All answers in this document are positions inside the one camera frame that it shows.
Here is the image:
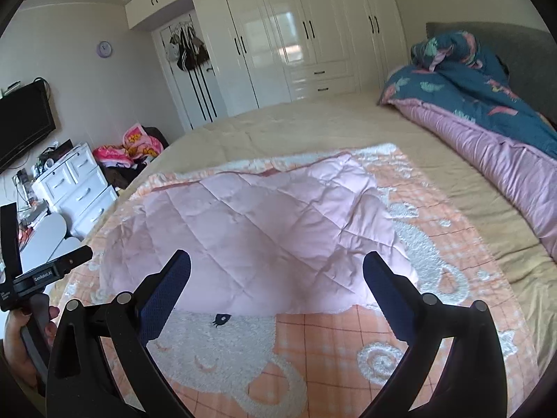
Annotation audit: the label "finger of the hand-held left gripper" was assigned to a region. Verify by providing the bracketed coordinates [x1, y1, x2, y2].
[54, 245, 94, 276]
[0, 204, 22, 283]

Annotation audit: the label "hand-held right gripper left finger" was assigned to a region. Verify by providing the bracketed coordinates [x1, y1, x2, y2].
[46, 249, 205, 418]

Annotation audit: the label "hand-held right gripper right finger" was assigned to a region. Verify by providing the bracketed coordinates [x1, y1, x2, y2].
[362, 250, 510, 418]

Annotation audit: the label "pink quilted jacket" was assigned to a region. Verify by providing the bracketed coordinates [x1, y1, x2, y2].
[99, 154, 421, 317]

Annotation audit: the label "person's left hand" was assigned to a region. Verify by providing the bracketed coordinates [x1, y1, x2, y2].
[2, 305, 60, 390]

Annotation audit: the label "white cloud-shaped table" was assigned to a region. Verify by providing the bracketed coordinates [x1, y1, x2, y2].
[17, 212, 83, 273]

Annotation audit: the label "white drawer chest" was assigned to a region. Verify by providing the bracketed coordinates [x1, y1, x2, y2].
[31, 143, 119, 240]

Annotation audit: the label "orange patterned blanket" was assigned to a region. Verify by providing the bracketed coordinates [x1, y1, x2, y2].
[56, 143, 542, 418]

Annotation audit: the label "dark cloth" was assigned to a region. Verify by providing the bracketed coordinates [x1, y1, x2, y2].
[104, 126, 170, 191]

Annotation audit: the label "black television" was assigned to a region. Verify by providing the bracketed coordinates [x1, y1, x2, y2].
[0, 79, 57, 170]

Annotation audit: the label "pink printed cloth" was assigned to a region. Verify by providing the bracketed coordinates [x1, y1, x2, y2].
[92, 124, 164, 169]

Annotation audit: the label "tan bed sheet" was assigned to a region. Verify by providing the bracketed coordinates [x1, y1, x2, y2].
[80, 91, 557, 379]

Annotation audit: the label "white door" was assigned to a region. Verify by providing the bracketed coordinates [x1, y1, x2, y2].
[151, 22, 228, 130]

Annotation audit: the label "teal and pink duvet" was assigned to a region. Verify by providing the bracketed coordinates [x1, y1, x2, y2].
[378, 30, 557, 267]

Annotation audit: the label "hanging bags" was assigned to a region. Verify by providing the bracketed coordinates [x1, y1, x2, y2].
[167, 26, 210, 72]

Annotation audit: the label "white wardrobe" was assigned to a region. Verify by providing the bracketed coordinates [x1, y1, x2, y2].
[125, 0, 415, 118]

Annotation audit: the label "grey headboard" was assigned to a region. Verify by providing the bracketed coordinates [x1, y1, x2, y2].
[425, 22, 557, 131]

